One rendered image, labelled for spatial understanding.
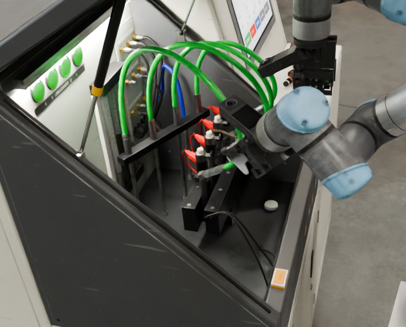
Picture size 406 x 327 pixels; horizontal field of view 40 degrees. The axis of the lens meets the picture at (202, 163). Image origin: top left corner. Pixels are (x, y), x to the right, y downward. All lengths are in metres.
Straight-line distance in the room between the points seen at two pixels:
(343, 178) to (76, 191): 0.52
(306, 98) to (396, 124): 0.17
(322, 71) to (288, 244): 0.44
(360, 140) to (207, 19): 0.79
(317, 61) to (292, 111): 0.33
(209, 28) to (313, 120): 0.80
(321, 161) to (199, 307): 0.47
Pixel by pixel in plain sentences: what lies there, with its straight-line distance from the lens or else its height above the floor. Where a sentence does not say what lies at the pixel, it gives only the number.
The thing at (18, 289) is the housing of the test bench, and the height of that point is 0.91.
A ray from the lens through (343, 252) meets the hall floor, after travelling 2.75.
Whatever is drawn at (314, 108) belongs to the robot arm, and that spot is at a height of 1.46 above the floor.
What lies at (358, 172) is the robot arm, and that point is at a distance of 0.92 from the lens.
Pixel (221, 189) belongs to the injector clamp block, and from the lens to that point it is 1.50.
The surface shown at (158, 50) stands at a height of 1.43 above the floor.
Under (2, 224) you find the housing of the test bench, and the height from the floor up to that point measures 1.12.
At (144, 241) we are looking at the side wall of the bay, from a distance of 1.14.
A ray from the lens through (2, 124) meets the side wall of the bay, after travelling 1.12.
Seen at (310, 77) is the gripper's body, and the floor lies 1.37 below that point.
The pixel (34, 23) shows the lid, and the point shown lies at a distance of 0.94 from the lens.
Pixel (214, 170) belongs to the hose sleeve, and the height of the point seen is 1.16.
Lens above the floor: 1.89
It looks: 35 degrees down
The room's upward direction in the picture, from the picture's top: 6 degrees counter-clockwise
